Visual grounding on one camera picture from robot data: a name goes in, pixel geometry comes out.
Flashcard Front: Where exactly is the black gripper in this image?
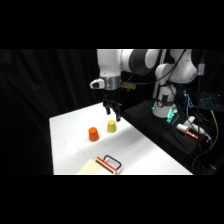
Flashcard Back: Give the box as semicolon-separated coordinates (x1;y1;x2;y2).
102;90;123;123

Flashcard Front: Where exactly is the orange plastic cup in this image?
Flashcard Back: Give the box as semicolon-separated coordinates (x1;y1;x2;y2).
88;126;101;143

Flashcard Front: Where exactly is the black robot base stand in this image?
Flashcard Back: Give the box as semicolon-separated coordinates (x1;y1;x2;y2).
121;99;203;158

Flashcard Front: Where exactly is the yellow plastic cup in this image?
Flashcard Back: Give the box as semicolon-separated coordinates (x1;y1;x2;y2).
106;119;118;134

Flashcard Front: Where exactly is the white tablecloth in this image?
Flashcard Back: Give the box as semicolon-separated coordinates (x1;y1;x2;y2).
48;101;194;176

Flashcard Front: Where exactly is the green lit control box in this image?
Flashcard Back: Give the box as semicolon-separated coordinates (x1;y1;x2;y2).
165;105;180;125

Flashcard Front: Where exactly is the beige wooden board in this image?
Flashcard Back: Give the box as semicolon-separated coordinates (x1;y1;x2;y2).
76;158;116;176

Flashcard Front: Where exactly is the white marker with red cap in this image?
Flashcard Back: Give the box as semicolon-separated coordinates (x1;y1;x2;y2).
176;123;200;141

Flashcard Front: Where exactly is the black curtain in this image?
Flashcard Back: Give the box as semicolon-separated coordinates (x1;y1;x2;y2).
0;49;224;176

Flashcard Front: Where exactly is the blue lit electronics board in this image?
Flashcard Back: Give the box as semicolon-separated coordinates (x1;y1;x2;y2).
182;88;195;108

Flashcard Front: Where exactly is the open laptop, lit keyboard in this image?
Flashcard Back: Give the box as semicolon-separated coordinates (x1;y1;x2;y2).
199;91;224;112

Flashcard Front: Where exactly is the red striped eraser, black handle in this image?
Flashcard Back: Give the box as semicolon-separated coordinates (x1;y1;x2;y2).
95;154;123;175

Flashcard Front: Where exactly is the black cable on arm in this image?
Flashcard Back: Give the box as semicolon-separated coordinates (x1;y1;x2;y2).
133;49;188;86

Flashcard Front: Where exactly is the yellow cable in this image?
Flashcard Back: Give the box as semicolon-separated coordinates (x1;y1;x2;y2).
205;111;220;155

